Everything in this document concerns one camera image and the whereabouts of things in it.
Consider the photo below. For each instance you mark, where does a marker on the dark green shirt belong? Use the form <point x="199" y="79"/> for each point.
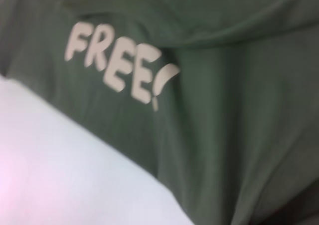
<point x="211" y="110"/>

